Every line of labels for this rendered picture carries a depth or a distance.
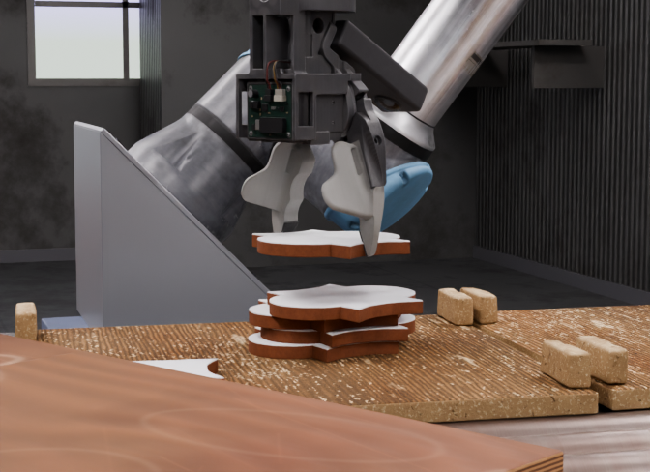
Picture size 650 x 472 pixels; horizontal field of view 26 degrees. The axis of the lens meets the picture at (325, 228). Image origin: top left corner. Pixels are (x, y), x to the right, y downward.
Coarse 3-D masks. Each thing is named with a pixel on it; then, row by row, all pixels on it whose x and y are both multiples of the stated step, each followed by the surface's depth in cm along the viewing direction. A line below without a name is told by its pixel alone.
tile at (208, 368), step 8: (168, 360) 107; (176, 360) 107; (184, 360) 107; (192, 360) 107; (200, 360) 107; (208, 360) 107; (216, 360) 107; (168, 368) 104; (176, 368) 104; (184, 368) 104; (192, 368) 104; (200, 368) 104; (208, 368) 106; (216, 368) 108; (208, 376) 101; (216, 376) 101
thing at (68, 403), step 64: (0, 384) 56; (64, 384) 56; (128, 384) 56; (192, 384) 56; (0, 448) 46; (64, 448) 46; (128, 448) 46; (192, 448) 46; (256, 448) 46; (320, 448) 46; (384, 448) 46; (448, 448) 46; (512, 448) 46
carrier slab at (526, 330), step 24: (504, 312) 136; (528, 312) 136; (552, 312) 136; (576, 312) 136; (600, 312) 136; (624, 312) 136; (648, 312) 136; (504, 336) 123; (528, 336) 123; (552, 336) 123; (576, 336) 123; (600, 336) 123; (624, 336) 123; (648, 336) 123; (648, 360) 113; (600, 384) 104; (624, 384) 104; (648, 384) 104; (624, 408) 102
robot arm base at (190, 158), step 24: (192, 120) 159; (216, 120) 157; (144, 144) 158; (168, 144) 157; (192, 144) 157; (216, 144) 157; (240, 144) 157; (168, 168) 155; (192, 168) 155; (216, 168) 156; (240, 168) 158; (192, 192) 154; (216, 192) 156; (240, 192) 159; (216, 216) 156
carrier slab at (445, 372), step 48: (48, 336) 123; (96, 336) 123; (144, 336) 123; (192, 336) 123; (240, 336) 123; (432, 336) 123; (480, 336) 123; (288, 384) 104; (336, 384) 104; (384, 384) 104; (432, 384) 104; (480, 384) 104; (528, 384) 104
